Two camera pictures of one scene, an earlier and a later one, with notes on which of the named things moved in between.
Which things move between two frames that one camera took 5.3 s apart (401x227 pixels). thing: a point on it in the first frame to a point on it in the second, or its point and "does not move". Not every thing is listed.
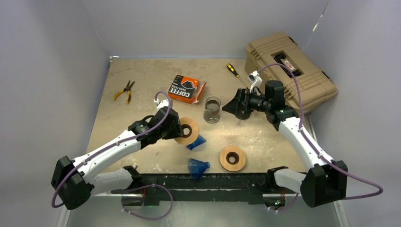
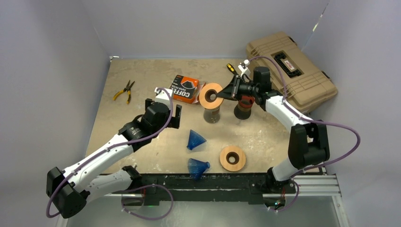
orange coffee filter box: x=186 y=89 does not move
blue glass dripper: x=200 y=140 does not move
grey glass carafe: x=212 y=113 does not move
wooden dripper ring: x=190 y=123 to x=217 y=103
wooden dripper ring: x=232 y=158 does not move
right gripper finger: x=239 y=105 to x=231 y=90
